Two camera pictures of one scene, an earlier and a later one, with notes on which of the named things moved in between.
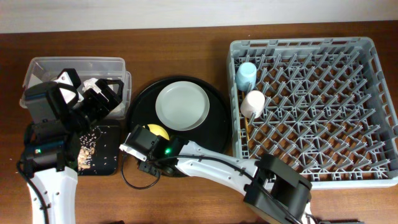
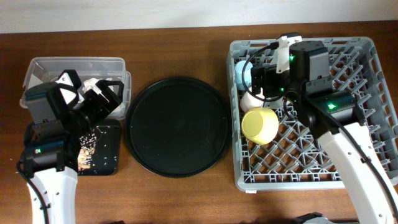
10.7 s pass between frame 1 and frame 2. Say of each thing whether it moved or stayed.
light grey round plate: moved
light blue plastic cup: stayed
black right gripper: moved
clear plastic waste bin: stayed
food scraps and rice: stayed
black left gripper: stayed
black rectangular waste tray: stayed
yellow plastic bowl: moved
